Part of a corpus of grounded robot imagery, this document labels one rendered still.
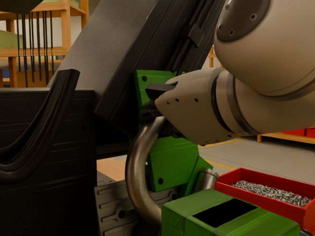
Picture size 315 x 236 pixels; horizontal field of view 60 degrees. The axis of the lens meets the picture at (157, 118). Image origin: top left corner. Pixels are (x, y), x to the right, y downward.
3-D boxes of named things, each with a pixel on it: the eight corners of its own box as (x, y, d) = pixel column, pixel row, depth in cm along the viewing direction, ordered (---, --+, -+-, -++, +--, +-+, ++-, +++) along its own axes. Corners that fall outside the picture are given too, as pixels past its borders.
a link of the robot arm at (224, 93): (288, 96, 33) (266, 101, 36) (248, 43, 30) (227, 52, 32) (271, 152, 29) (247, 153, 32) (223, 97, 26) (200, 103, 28)
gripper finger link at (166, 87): (205, 95, 35) (194, 116, 39) (151, 69, 36) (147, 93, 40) (201, 101, 34) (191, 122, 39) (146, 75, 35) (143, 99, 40)
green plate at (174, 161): (175, 177, 58) (160, 82, 60) (203, 178, 52) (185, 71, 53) (129, 190, 51) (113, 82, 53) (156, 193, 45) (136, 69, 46)
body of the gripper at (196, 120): (273, 105, 35) (208, 119, 44) (227, 46, 31) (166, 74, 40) (257, 152, 31) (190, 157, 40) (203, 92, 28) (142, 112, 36)
